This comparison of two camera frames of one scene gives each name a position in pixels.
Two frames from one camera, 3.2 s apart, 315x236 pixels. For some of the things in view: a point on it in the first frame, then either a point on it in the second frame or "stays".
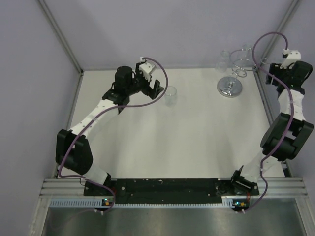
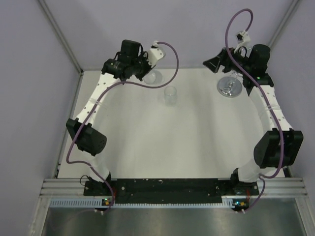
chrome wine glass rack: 231,86 stays
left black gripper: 151,93 to 143,56
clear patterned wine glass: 171,96 stays
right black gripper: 274,69 to 222,59
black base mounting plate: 160,191 stays
